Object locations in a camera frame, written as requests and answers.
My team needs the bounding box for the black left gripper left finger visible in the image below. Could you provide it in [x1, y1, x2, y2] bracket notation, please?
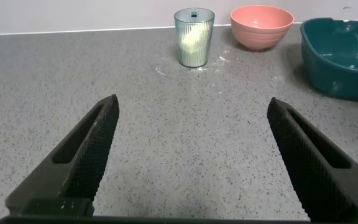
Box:
[5, 94, 120, 218]

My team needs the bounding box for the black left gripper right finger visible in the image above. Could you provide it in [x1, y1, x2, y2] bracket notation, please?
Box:
[267, 97, 358, 223]

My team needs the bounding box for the translucent blue ribbed cup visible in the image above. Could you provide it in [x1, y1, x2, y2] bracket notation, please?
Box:
[174, 7, 216, 68]

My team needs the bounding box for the teal plastic tray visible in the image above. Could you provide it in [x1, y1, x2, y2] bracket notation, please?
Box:
[300, 17, 358, 102]

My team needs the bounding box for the pink bowl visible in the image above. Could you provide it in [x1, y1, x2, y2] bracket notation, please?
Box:
[230, 4, 295, 52]

